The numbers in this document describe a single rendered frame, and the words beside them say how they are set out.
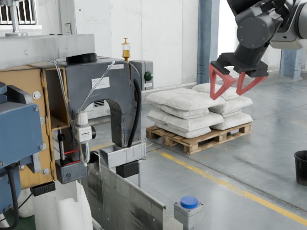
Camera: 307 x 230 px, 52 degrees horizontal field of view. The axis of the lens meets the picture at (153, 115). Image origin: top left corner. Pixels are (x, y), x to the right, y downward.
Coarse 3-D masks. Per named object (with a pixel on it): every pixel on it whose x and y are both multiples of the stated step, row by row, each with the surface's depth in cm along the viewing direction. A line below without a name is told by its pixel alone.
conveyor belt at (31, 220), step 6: (12, 210) 189; (6, 216) 183; (12, 216) 183; (30, 216) 183; (12, 222) 177; (18, 222) 177; (24, 222) 177; (30, 222) 177; (18, 228) 172; (24, 228) 172; (30, 228) 172
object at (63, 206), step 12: (48, 192) 123; (60, 192) 122; (72, 192) 116; (84, 192) 127; (36, 204) 138; (48, 204) 121; (60, 204) 117; (72, 204) 120; (84, 204) 122; (36, 216) 140; (48, 216) 122; (60, 216) 118; (72, 216) 120; (84, 216) 123; (36, 228) 142; (48, 228) 124; (60, 228) 119; (72, 228) 120; (84, 228) 124
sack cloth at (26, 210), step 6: (24, 192) 180; (30, 192) 184; (18, 198) 179; (24, 198) 181; (30, 198) 184; (18, 204) 180; (24, 204) 182; (30, 204) 184; (18, 210) 180; (24, 210) 181; (30, 210) 183; (24, 216) 181
